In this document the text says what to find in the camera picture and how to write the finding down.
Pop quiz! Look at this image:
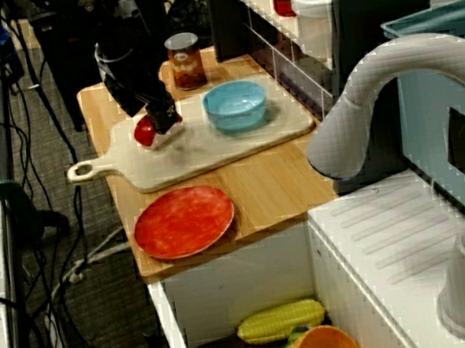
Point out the white toy sink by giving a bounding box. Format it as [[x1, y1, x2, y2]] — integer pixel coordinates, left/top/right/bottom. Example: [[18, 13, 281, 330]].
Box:
[[136, 164, 465, 348]]

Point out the white lidded container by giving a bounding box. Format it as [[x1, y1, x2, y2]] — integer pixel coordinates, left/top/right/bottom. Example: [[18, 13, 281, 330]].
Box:
[[290, 0, 346, 64]]

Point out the red plate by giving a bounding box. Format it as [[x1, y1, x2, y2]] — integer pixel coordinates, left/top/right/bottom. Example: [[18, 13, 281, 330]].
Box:
[[127, 180, 242, 266]]

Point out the white ledge shelf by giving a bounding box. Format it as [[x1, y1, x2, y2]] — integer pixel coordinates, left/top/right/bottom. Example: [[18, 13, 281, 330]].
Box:
[[197, 0, 339, 89]]

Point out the brown beans can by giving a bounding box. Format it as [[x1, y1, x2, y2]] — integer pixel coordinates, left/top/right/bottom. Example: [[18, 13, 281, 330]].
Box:
[[163, 30, 209, 93]]

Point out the grey toy faucet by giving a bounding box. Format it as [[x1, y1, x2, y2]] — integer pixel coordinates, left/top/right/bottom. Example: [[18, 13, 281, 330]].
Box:
[[291, 25, 465, 348]]

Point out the yellow corn cob toy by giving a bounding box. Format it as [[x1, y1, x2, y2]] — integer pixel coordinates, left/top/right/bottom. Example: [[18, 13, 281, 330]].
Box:
[[234, 296, 330, 348]]

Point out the black stand with legs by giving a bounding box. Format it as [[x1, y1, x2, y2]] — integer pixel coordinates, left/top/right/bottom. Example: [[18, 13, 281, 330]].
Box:
[[27, 0, 184, 137]]

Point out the teal plastic bin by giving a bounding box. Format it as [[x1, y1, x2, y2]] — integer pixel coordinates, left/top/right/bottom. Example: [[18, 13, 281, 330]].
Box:
[[378, 0, 465, 222]]

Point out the black shelf end panel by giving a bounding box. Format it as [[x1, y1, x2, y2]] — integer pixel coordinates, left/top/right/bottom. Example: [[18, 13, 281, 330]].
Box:
[[206, 0, 260, 64]]

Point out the white floor cable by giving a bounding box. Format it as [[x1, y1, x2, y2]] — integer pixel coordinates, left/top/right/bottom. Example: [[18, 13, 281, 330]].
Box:
[[42, 226, 139, 298]]

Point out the black cable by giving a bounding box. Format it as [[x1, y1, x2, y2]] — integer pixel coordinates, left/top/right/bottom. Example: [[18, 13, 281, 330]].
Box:
[[9, 0, 86, 203]]

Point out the light blue bowl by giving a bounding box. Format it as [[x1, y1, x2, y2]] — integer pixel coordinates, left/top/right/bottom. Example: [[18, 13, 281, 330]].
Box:
[[199, 75, 272, 138]]

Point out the pale wooden cutting board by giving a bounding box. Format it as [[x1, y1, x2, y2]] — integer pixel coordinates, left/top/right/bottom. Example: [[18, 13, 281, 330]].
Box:
[[56, 67, 324, 206]]

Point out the red and white sushi toy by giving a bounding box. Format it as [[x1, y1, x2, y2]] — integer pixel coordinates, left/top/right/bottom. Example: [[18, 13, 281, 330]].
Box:
[[132, 109, 189, 154]]

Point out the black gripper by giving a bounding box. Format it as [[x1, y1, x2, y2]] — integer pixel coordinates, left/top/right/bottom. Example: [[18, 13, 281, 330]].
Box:
[[101, 58, 185, 141]]

